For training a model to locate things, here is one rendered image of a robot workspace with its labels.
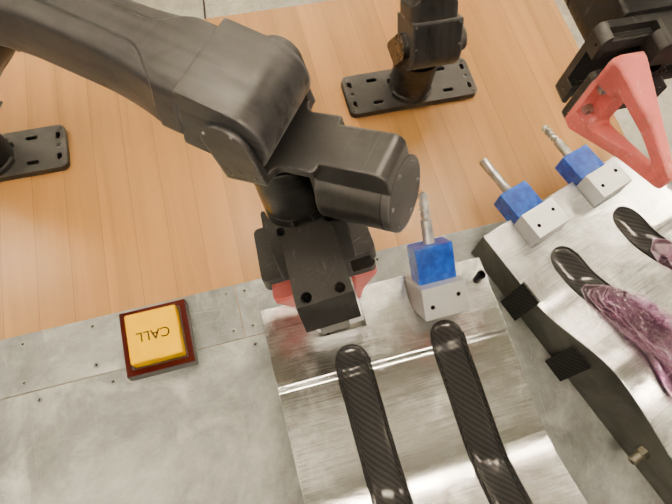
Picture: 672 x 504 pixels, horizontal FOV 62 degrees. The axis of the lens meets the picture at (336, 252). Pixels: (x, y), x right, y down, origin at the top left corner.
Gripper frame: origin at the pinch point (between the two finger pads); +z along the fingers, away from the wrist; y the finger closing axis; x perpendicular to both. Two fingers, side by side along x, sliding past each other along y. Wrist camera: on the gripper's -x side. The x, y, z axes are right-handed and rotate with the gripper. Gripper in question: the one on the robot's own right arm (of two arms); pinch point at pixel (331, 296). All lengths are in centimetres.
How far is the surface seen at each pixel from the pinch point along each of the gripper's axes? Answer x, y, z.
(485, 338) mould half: -4.4, 14.7, 9.8
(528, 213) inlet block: 8.8, 25.7, 7.5
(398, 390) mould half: -7.6, 3.8, 9.1
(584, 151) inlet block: 16.6, 37.2, 8.1
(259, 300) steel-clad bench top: 9.9, -9.3, 9.8
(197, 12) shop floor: 162, -20, 39
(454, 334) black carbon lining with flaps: -3.3, 11.6, 8.9
